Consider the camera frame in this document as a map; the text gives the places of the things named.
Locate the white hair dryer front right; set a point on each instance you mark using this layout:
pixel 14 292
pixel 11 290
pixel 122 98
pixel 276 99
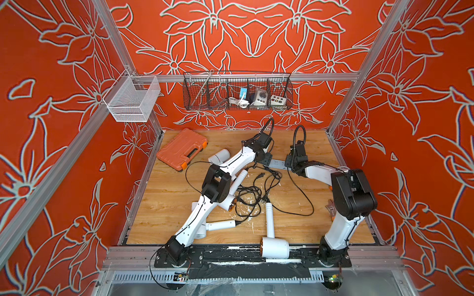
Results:
pixel 270 246

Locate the orange utility knife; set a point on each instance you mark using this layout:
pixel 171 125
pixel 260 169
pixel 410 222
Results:
pixel 331 209

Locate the white adapter box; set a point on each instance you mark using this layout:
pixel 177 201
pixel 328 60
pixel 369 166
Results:
pixel 260 98

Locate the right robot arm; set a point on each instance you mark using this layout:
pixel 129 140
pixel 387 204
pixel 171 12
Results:
pixel 353 199

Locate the orange plastic tool case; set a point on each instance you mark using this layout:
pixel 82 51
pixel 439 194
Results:
pixel 182 149

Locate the aluminium frame post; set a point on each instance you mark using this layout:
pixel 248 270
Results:
pixel 109 23

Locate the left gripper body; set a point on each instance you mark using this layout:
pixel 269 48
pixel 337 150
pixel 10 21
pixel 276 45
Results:
pixel 265 159

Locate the blue small box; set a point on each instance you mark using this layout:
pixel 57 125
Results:
pixel 243 94

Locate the white power strip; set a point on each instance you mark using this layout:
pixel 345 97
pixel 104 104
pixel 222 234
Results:
pixel 277 164

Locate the white hair dryer front left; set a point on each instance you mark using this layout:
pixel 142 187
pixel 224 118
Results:
pixel 214 226

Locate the white hair dryer middle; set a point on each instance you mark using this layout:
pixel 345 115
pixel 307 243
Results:
pixel 230 201

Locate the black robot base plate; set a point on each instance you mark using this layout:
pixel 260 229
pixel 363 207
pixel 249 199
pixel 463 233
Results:
pixel 199 255

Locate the clear plastic wall bin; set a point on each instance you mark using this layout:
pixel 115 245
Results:
pixel 130 101

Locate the white socket cube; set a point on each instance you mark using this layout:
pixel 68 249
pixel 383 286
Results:
pixel 278 102

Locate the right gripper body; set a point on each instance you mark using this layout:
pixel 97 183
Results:
pixel 289 163

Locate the black wire wall basket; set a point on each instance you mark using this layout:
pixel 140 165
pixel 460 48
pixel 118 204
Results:
pixel 219 90

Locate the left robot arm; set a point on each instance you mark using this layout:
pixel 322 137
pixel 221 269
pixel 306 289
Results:
pixel 215 189

